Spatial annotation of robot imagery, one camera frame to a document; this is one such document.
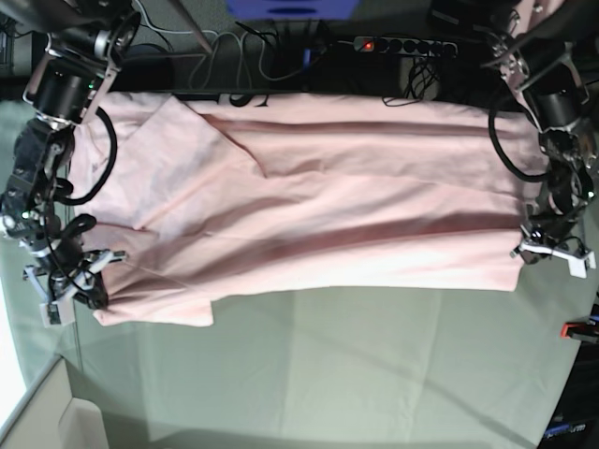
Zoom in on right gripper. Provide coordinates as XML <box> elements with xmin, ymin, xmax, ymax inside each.
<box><xmin>22</xmin><ymin>250</ymin><xmax>127</xmax><ymax>310</ymax></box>

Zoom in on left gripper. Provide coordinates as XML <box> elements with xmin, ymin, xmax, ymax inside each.
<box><xmin>510</xmin><ymin>212</ymin><xmax>592</xmax><ymax>265</ymax></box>

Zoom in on pink printed t-shirt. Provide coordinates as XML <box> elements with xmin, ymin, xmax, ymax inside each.
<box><xmin>81</xmin><ymin>93</ymin><xmax>539</xmax><ymax>326</ymax></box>

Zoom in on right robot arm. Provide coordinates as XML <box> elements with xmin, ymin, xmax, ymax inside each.
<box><xmin>1</xmin><ymin>1</ymin><xmax>140</xmax><ymax>318</ymax></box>

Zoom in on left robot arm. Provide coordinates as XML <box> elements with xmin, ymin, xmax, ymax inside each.
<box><xmin>483</xmin><ymin>1</ymin><xmax>598</xmax><ymax>278</ymax></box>

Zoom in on red black clamp right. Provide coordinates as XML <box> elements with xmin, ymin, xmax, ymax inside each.
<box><xmin>561</xmin><ymin>315</ymin><xmax>598</xmax><ymax>344</ymax></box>

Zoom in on green table cloth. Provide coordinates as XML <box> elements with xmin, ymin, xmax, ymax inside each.
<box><xmin>1</xmin><ymin>240</ymin><xmax>598</xmax><ymax>448</ymax></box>

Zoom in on white cardboard box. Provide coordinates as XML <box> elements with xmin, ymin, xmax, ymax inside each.
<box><xmin>1</xmin><ymin>355</ymin><xmax>110</xmax><ymax>449</ymax></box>

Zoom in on black power strip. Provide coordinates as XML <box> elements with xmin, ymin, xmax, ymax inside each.
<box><xmin>352</xmin><ymin>36</ymin><xmax>459</xmax><ymax>58</ymax></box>

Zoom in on blue plastic box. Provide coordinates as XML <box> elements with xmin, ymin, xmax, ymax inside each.
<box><xmin>226</xmin><ymin>0</ymin><xmax>359</xmax><ymax>21</ymax></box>

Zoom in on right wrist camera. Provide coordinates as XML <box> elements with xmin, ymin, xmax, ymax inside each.
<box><xmin>39</xmin><ymin>300</ymin><xmax>76</xmax><ymax>328</ymax></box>

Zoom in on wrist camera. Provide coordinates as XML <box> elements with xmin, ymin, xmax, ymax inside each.
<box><xmin>39</xmin><ymin>300</ymin><xmax>76</xmax><ymax>328</ymax></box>
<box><xmin>567</xmin><ymin>252</ymin><xmax>597</xmax><ymax>279</ymax></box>

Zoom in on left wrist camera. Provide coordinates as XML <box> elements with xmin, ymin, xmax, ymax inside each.
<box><xmin>567</xmin><ymin>252</ymin><xmax>597</xmax><ymax>279</ymax></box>

